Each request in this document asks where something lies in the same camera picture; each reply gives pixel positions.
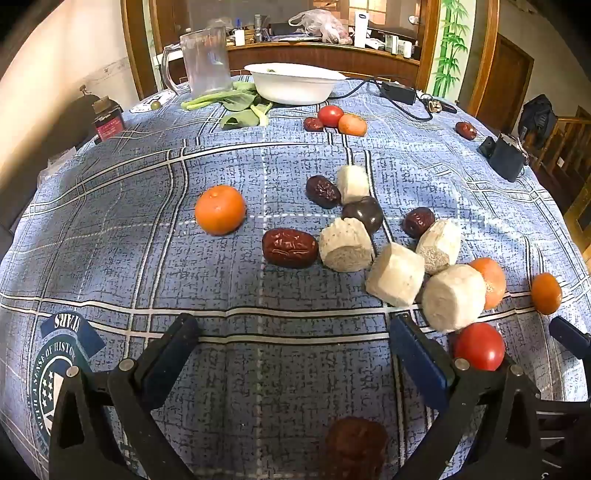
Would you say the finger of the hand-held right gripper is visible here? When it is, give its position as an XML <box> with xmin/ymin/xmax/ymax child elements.
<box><xmin>549</xmin><ymin>316</ymin><xmax>591</xmax><ymax>363</ymax></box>

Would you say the dark bottle with red label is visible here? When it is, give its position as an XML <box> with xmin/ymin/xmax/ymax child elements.
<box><xmin>92</xmin><ymin>96</ymin><xmax>124</xmax><ymax>141</ymax></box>

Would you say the power plug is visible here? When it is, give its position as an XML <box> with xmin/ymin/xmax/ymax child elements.
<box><xmin>422</xmin><ymin>95</ymin><xmax>458</xmax><ymax>115</ymax></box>

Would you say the bok choy stalk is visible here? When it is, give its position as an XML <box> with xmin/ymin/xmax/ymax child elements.
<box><xmin>180</xmin><ymin>82</ymin><xmax>259</xmax><ymax>112</ymax></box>

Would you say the clear plastic pitcher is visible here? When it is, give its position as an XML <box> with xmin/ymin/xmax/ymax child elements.
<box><xmin>161</xmin><ymin>25</ymin><xmax>233</xmax><ymax>97</ymax></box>

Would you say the black pouch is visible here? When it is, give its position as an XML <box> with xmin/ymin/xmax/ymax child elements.
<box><xmin>477</xmin><ymin>133</ymin><xmax>529</xmax><ymax>183</ymax></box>

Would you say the orange tangerine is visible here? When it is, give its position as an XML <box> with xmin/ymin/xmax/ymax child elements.
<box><xmin>194</xmin><ymin>185</ymin><xmax>247</xmax><ymax>236</ymax></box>
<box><xmin>338</xmin><ymin>113</ymin><xmax>368</xmax><ymax>137</ymax></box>
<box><xmin>530</xmin><ymin>272</ymin><xmax>563</xmax><ymax>316</ymax></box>
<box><xmin>468</xmin><ymin>257</ymin><xmax>507</xmax><ymax>311</ymax></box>

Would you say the wooden counter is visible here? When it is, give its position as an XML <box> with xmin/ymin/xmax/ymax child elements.
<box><xmin>226</xmin><ymin>41</ymin><xmax>422</xmax><ymax>88</ymax></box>

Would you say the black power adapter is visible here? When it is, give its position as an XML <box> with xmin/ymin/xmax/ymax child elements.
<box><xmin>381</xmin><ymin>82</ymin><xmax>417</xmax><ymax>104</ymax></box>

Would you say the red tomato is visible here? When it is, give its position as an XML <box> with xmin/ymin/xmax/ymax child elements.
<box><xmin>318</xmin><ymin>105</ymin><xmax>345</xmax><ymax>128</ymax></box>
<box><xmin>453</xmin><ymin>322</ymin><xmax>506</xmax><ymax>372</ymax></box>

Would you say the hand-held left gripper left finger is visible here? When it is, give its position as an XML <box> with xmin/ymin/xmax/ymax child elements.
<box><xmin>48</xmin><ymin>313</ymin><xmax>200</xmax><ymax>480</ymax></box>

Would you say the bamboo wall sticker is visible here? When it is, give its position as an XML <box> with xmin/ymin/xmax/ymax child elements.
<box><xmin>431</xmin><ymin>0</ymin><xmax>476</xmax><ymax>97</ymax></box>

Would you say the dark plum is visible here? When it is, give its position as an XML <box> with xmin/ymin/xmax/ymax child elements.
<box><xmin>342</xmin><ymin>196</ymin><xmax>384</xmax><ymax>234</ymax></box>

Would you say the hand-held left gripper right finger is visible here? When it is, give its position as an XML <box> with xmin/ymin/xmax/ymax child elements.
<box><xmin>390</xmin><ymin>315</ymin><xmax>546</xmax><ymax>480</ymax></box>

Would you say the white yam piece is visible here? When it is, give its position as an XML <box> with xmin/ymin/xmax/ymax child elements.
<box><xmin>366</xmin><ymin>242</ymin><xmax>426</xmax><ymax>308</ymax></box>
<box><xmin>336</xmin><ymin>165</ymin><xmax>371</xmax><ymax>205</ymax></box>
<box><xmin>318</xmin><ymin>217</ymin><xmax>376</xmax><ymax>272</ymax></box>
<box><xmin>421</xmin><ymin>264</ymin><xmax>487</xmax><ymax>334</ymax></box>
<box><xmin>416</xmin><ymin>219</ymin><xmax>462</xmax><ymax>276</ymax></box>

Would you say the white bowl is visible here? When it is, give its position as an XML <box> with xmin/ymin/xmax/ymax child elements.
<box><xmin>244</xmin><ymin>63</ymin><xmax>347</xmax><ymax>105</ymax></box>

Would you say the wooden door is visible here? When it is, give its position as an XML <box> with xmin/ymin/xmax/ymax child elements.
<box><xmin>478</xmin><ymin>34</ymin><xmax>535</xmax><ymax>121</ymax></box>

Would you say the green bok choy leaf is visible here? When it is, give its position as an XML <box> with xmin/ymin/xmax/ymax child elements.
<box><xmin>221</xmin><ymin>102</ymin><xmax>274</xmax><ymax>130</ymax></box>

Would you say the blue plaid tablecloth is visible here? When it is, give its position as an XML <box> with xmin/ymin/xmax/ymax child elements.
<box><xmin>0</xmin><ymin>76</ymin><xmax>591</xmax><ymax>480</ymax></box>

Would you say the wooden chair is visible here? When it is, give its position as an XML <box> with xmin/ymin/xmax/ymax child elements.
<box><xmin>531</xmin><ymin>105</ymin><xmax>591</xmax><ymax>232</ymax></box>

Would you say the clear plastic bag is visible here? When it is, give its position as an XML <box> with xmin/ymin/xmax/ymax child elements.
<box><xmin>46</xmin><ymin>148</ymin><xmax>79</xmax><ymax>178</ymax></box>

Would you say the black backpack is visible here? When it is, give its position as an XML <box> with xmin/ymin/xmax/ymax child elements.
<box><xmin>518</xmin><ymin>94</ymin><xmax>558</xmax><ymax>149</ymax></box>

